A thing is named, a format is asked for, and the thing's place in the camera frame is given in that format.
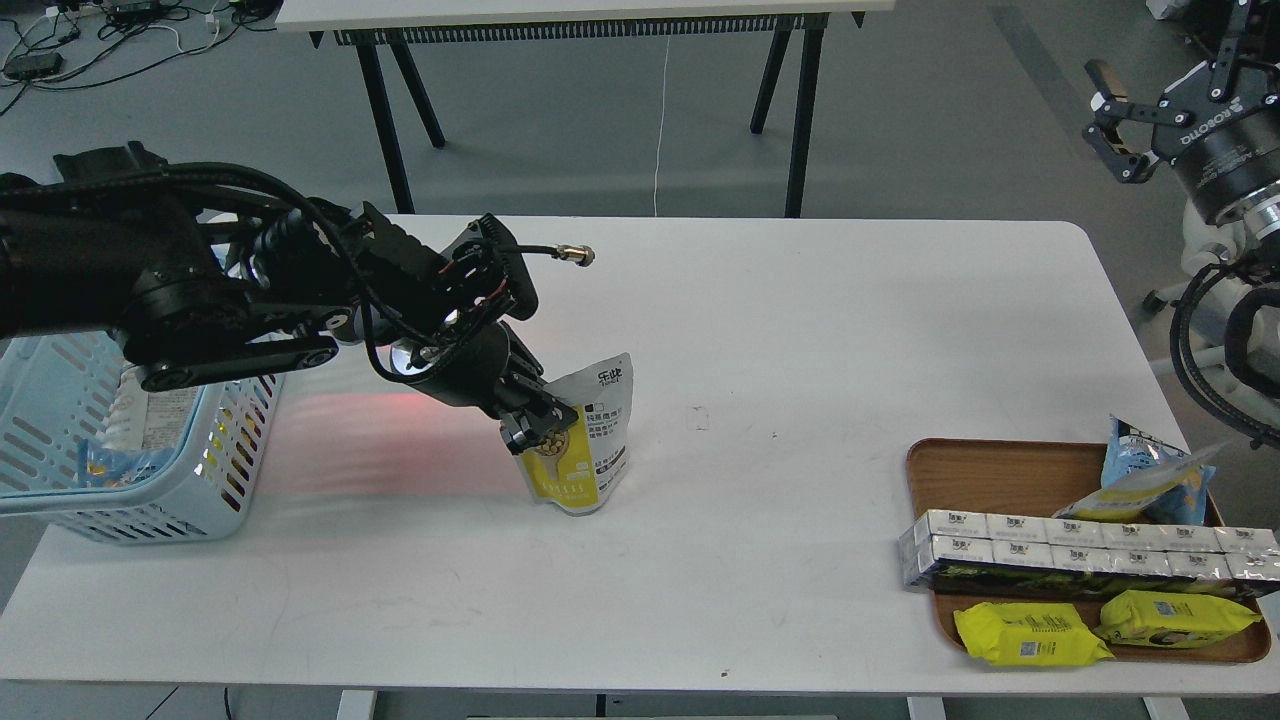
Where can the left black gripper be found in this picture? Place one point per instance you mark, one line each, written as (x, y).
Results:
(496, 373)

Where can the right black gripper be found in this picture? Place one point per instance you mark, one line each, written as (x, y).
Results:
(1235, 165)

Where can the yellow white snack pouch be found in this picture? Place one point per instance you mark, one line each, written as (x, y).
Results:
(577, 469)

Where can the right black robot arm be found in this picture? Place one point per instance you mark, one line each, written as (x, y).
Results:
(1131, 139)

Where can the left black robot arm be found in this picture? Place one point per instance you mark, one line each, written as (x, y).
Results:
(207, 272)

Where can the blue yellow snack bag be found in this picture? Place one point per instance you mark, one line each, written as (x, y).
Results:
(1145, 477)

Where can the white snack package in basket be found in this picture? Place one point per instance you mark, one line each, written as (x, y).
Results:
(139, 420)

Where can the blue snack bag in basket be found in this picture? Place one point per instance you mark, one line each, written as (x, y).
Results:
(100, 467)

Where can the light blue plastic basket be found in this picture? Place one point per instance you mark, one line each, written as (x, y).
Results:
(57, 391)

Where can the yellow snack pack right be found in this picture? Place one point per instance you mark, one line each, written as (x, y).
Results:
(1179, 621)

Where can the yellow snack pack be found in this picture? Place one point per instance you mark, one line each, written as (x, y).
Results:
(1029, 635)
(1179, 621)

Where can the yellow snack pack left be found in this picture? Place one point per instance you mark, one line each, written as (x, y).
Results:
(1029, 635)

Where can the white black-legged background table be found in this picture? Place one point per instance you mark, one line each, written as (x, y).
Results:
(368, 25)

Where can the brown wooden tray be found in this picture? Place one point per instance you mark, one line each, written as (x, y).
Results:
(1035, 478)

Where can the silver multipack carton box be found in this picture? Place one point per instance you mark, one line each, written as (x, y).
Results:
(1007, 555)

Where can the black power adapter on floor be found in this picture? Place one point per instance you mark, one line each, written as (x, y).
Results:
(33, 66)

